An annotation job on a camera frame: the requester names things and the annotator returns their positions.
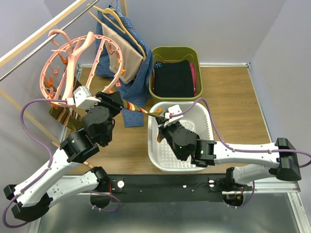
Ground olive wavy striped sock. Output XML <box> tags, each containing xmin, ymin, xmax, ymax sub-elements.
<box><xmin>122</xmin><ymin>99</ymin><xmax>162</xmax><ymax>128</ymax></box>

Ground pink round clip hanger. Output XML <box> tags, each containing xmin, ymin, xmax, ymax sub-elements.
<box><xmin>39</xmin><ymin>29</ymin><xmax>127</xmax><ymax>107</ymax></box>

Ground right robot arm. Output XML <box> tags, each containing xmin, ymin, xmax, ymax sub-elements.
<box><xmin>157</xmin><ymin>120</ymin><xmax>301</xmax><ymax>191</ymax></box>

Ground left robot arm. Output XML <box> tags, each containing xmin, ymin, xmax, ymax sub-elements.
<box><xmin>2</xmin><ymin>91</ymin><xmax>124</xmax><ymax>228</ymax></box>

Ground yellow wooden hanger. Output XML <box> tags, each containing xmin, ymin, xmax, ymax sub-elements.
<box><xmin>92</xmin><ymin>6</ymin><xmax>146</xmax><ymax>61</ymax></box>

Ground blue checkered shirt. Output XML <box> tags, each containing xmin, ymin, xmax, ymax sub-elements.
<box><xmin>95</xmin><ymin>11</ymin><xmax>154</xmax><ymax>127</ymax></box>

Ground white plastic basket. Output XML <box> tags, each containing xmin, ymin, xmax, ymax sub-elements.
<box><xmin>148</xmin><ymin>101</ymin><xmax>216</xmax><ymax>172</ymax></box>

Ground beige cloth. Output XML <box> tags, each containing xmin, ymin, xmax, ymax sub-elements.
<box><xmin>102</xmin><ymin>24</ymin><xmax>143</xmax><ymax>84</ymax></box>

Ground black folded clothes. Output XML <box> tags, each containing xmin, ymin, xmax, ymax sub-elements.
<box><xmin>154</xmin><ymin>60</ymin><xmax>194</xmax><ymax>98</ymax></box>

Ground pink folded garment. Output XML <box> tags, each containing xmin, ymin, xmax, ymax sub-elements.
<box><xmin>190</xmin><ymin>63</ymin><xmax>196</xmax><ymax>96</ymax></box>

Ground wooden clothes rack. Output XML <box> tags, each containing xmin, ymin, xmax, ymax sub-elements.
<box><xmin>0</xmin><ymin>0</ymin><xmax>125</xmax><ymax>146</ymax></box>

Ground metal rack rod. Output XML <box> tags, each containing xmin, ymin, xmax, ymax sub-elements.
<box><xmin>0</xmin><ymin>0</ymin><xmax>85</xmax><ymax>81</ymax></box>

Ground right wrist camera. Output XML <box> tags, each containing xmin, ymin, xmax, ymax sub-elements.
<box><xmin>163</xmin><ymin>104</ymin><xmax>184</xmax><ymax>127</ymax></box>

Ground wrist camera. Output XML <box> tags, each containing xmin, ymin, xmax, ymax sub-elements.
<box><xmin>163</xmin><ymin>104</ymin><xmax>184</xmax><ymax>127</ymax></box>
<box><xmin>66</xmin><ymin>85</ymin><xmax>100</xmax><ymax>110</ymax></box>

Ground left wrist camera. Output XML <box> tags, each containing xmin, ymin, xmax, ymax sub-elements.
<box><xmin>66</xmin><ymin>85</ymin><xmax>100</xmax><ymax>110</ymax></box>

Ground black mounting base rail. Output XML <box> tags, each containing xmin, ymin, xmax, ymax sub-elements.
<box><xmin>97</xmin><ymin>172</ymin><xmax>253</xmax><ymax>203</ymax></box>

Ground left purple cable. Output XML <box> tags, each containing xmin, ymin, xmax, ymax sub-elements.
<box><xmin>3</xmin><ymin>98</ymin><xmax>73</xmax><ymax>229</ymax></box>

